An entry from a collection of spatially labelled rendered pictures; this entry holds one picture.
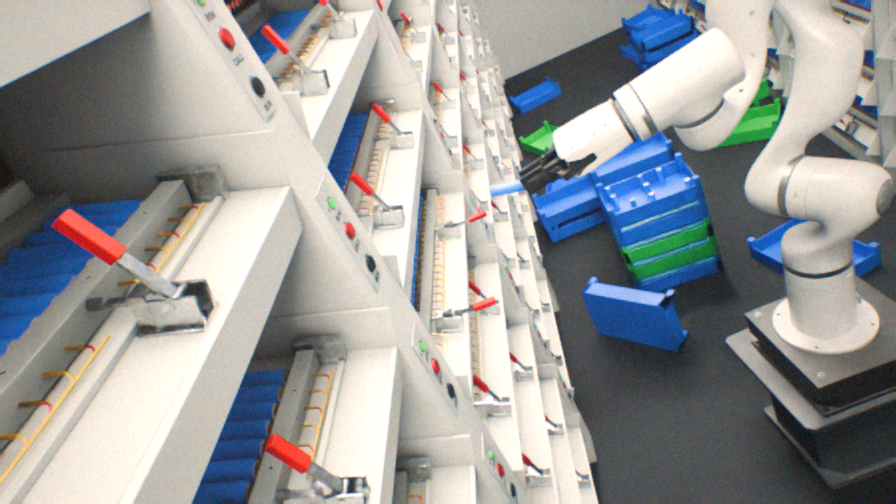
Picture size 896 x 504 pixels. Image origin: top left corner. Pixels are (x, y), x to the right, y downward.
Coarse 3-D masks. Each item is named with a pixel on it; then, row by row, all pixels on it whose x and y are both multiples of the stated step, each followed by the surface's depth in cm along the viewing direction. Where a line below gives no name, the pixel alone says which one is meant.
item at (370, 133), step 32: (384, 96) 120; (416, 96) 120; (352, 128) 112; (384, 128) 115; (416, 128) 113; (352, 160) 100; (384, 160) 101; (416, 160) 101; (352, 192) 88; (384, 192) 92; (416, 192) 96; (384, 224) 83; (416, 224) 91; (384, 256) 68
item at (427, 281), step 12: (432, 192) 127; (432, 204) 123; (444, 204) 126; (432, 216) 119; (444, 216) 121; (432, 228) 115; (432, 240) 111; (444, 240) 114; (432, 252) 108; (432, 264) 105; (432, 276) 102; (432, 288) 100; (420, 300) 97; (432, 300) 99; (420, 312) 94
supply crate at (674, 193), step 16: (656, 176) 220; (672, 176) 219; (688, 176) 214; (624, 192) 223; (640, 192) 219; (656, 192) 215; (672, 192) 211; (688, 192) 201; (608, 208) 206; (624, 208) 216; (640, 208) 204; (656, 208) 204; (672, 208) 204; (624, 224) 208
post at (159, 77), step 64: (64, 64) 48; (128, 64) 48; (192, 64) 47; (256, 64) 55; (0, 128) 50; (64, 128) 50; (128, 128) 50; (192, 128) 50; (256, 128) 51; (320, 256) 57
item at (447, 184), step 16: (432, 176) 129; (448, 176) 129; (448, 192) 131; (448, 208) 126; (464, 208) 130; (464, 224) 120; (448, 240) 115; (464, 240) 115; (448, 256) 111; (464, 256) 110; (448, 272) 106; (464, 272) 106; (448, 288) 102; (464, 288) 102; (448, 304) 99; (464, 304) 98; (464, 320) 95; (448, 336) 92; (464, 336) 92; (448, 352) 89; (464, 352) 89; (464, 368) 86; (464, 384) 79
